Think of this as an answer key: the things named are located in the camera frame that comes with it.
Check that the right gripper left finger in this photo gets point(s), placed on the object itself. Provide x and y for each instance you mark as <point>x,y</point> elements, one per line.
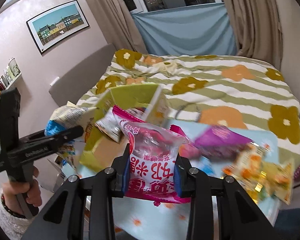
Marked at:
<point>121,166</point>

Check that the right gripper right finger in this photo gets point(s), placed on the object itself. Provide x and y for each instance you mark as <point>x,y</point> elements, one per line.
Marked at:
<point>184,175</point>

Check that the green cardboard box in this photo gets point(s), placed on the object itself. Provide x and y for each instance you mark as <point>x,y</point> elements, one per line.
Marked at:
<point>132,103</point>

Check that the pink rice snack bag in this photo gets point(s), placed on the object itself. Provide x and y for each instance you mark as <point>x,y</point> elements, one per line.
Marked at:
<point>153,152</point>

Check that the purple snack bag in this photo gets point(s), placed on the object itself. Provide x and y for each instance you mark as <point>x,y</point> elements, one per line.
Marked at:
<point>219,142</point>

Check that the blue white snack bag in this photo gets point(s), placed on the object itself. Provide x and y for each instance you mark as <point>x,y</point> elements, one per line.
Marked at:
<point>66,117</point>

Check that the yellow orange snack bag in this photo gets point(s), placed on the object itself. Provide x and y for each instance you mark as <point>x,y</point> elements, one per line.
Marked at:
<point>262,179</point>

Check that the person's left hand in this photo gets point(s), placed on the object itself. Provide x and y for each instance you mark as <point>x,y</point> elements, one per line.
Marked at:
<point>11,189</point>

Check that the white fuzzy left sleeve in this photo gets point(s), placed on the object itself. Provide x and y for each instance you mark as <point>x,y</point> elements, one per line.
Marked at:
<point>13,227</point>

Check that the grey headboard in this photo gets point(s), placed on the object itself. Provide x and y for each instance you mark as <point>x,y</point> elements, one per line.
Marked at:
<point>82,77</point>

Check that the floral striped bed blanket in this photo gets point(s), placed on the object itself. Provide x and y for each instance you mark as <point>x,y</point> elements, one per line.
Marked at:
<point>234,91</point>

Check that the framed houses picture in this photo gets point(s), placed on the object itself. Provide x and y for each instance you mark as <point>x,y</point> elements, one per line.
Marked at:
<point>56,24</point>

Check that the blue cloth under window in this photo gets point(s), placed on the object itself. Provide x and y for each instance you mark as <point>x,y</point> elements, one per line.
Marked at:
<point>195,30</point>

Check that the left beige curtain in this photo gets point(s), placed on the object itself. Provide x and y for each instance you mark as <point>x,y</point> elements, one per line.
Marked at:
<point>117,24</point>

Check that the beige curtain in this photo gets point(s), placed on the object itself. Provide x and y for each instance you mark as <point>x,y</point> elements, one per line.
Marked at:
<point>117,24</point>
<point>257,29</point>

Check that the right beige curtain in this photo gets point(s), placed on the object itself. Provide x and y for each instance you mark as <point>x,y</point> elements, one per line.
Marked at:
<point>257,29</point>

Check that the wall shelf with bottles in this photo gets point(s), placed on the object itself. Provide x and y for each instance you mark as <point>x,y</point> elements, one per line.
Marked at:
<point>11,75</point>

